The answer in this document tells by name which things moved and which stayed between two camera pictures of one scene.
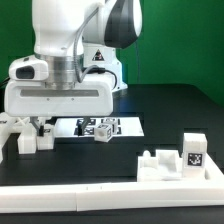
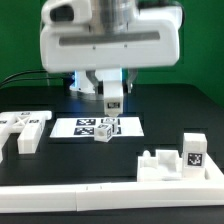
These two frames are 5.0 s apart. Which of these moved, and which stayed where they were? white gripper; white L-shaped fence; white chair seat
Moved: white gripper
Stayed: white chair seat; white L-shaped fence
